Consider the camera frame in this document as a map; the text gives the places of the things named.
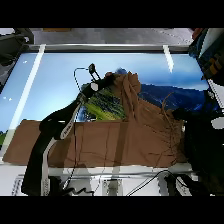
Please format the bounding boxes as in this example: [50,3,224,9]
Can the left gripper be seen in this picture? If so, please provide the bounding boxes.
[98,72,119,91]

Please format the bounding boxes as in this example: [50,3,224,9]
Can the silver frame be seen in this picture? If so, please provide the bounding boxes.
[11,164,201,197]

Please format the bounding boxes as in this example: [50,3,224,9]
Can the heap of clothes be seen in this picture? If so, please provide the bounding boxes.
[187,27,224,82]

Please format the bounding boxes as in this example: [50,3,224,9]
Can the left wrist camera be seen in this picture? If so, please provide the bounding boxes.
[87,62,103,83]

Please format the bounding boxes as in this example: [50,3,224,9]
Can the brown pants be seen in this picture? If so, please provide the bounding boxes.
[2,70,188,169]

